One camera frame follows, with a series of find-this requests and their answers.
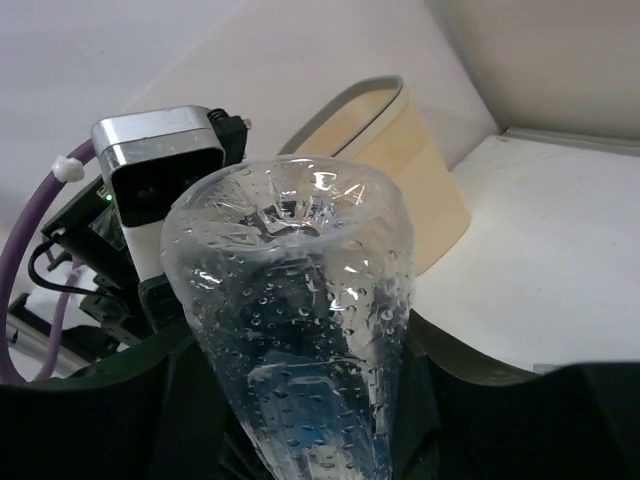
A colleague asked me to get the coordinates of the blue label water bottle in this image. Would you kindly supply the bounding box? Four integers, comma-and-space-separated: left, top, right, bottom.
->
161, 156, 415, 479

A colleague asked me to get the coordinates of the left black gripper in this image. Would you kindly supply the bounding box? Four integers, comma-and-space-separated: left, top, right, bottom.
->
41, 177, 184, 345

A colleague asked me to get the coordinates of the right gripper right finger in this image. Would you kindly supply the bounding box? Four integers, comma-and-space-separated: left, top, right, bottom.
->
392, 314, 639, 479

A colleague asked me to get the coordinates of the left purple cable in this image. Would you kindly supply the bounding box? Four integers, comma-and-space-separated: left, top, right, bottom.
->
0, 137, 101, 384

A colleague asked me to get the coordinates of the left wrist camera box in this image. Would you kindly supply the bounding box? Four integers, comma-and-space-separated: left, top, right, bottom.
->
91, 105, 252, 282

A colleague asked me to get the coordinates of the aluminium frame rail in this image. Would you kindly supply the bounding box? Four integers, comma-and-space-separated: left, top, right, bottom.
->
502, 127, 640, 158

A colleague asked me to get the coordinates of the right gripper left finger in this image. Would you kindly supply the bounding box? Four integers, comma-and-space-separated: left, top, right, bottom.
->
1, 325, 270, 479

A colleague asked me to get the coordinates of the beige bin with grey rim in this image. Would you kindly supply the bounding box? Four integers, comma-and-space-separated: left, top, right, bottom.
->
279, 75, 471, 275

